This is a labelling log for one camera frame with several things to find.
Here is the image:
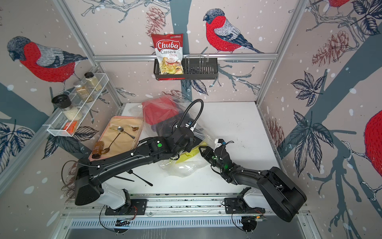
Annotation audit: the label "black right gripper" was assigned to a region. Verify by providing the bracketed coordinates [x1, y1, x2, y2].
[198, 146, 224, 173]

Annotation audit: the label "clear plastic vacuum bag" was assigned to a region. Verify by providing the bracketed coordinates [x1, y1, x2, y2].
[122, 95, 221, 178]

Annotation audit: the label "black trousers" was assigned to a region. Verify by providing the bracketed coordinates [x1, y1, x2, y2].
[151, 111, 208, 146]

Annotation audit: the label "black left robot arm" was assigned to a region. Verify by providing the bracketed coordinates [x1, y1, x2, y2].
[74, 127, 201, 209]

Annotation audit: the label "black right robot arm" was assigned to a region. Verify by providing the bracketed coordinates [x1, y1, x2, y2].
[199, 145, 307, 222]

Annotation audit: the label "red Chuba cassava chips bag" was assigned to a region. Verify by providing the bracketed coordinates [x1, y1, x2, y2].
[151, 34, 184, 75]

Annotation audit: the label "neon yellow garment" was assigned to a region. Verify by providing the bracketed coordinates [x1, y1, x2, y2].
[175, 144, 205, 164]

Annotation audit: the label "red folded garment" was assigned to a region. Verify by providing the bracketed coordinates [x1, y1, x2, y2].
[142, 95, 180, 125]

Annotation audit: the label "black plastic fork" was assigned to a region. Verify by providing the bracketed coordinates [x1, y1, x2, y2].
[127, 169, 153, 187]

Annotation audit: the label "pink tray with beige mat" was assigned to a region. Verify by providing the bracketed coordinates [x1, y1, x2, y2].
[88, 116, 144, 161]

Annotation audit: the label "metal spoon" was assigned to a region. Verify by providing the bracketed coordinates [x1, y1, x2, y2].
[102, 126, 139, 154]

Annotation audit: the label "amber sauce bottle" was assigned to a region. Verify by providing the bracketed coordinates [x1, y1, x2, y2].
[91, 141, 104, 159]

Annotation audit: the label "yellow spice jar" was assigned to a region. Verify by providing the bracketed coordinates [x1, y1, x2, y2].
[85, 72, 102, 92]

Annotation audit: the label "small red packet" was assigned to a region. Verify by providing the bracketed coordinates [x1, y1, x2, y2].
[63, 120, 79, 134]

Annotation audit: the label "brown spice jar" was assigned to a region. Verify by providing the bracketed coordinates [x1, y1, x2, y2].
[74, 81, 94, 103]

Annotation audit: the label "clear acrylic spice shelf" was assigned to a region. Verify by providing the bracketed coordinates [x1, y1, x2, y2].
[47, 73, 109, 137]

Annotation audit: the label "black lid spice jar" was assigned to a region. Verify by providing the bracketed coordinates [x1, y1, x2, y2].
[52, 94, 83, 121]

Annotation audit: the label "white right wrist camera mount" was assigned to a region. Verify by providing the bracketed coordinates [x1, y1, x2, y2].
[215, 138, 234, 149]

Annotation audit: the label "black corrugated cable hose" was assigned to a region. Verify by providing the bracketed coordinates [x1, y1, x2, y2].
[171, 98, 205, 132]

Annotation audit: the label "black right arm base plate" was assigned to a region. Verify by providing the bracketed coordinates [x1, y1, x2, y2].
[222, 198, 266, 214]

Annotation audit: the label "black wire wall basket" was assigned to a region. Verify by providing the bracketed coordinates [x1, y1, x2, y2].
[153, 57, 218, 81]

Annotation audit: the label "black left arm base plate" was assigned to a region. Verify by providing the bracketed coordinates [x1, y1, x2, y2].
[105, 199, 148, 216]

